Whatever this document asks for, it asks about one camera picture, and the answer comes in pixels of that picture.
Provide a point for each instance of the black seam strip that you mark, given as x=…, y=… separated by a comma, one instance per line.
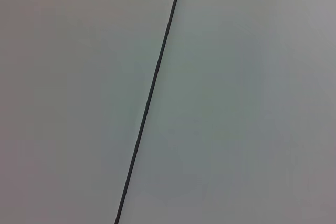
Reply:
x=149, y=103

